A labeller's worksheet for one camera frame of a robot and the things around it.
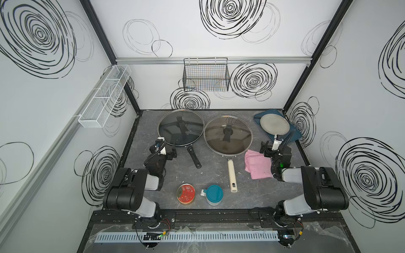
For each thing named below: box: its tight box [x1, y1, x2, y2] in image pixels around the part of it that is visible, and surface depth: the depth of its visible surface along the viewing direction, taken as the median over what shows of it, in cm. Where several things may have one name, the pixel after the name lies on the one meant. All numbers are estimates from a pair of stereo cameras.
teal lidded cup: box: [200, 184, 224, 207], surface depth 76 cm
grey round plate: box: [259, 113, 291, 136], surface depth 114 cm
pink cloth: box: [244, 149, 274, 180], surface depth 92 cm
